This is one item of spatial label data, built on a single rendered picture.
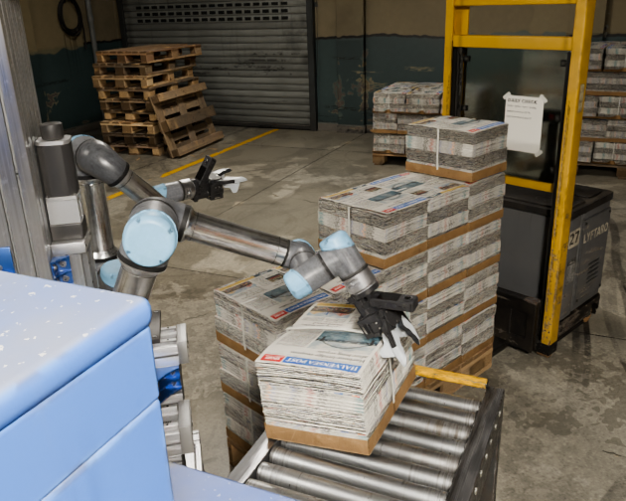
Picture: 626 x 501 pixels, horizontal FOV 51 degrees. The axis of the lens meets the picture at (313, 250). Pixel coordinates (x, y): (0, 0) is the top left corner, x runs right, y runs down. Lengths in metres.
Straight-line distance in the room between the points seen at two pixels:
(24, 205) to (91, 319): 1.60
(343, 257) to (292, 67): 8.37
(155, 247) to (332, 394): 0.54
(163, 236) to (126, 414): 1.21
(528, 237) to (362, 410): 2.31
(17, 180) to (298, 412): 0.93
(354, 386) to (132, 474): 1.26
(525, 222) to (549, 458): 1.29
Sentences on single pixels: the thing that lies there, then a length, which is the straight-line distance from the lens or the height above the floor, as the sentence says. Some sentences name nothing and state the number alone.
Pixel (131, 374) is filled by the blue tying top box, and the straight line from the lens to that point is 0.28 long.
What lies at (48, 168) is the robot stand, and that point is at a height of 1.46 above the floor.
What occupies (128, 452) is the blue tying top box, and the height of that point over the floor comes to 1.69.
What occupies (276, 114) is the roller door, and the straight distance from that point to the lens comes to 10.09.
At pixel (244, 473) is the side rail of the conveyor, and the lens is 1.67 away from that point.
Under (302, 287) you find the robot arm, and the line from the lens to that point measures 1.58.
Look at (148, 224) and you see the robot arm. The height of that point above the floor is 1.41.
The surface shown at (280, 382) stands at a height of 0.98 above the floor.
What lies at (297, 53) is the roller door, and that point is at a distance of 9.80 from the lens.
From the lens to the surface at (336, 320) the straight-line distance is 1.79.
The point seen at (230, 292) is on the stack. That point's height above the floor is 0.83.
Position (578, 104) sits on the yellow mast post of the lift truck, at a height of 1.35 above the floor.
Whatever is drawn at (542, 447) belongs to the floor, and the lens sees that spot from 3.13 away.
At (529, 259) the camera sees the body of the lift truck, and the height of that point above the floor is 0.48.
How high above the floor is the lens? 1.86
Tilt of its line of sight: 21 degrees down
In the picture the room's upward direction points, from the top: 2 degrees counter-clockwise
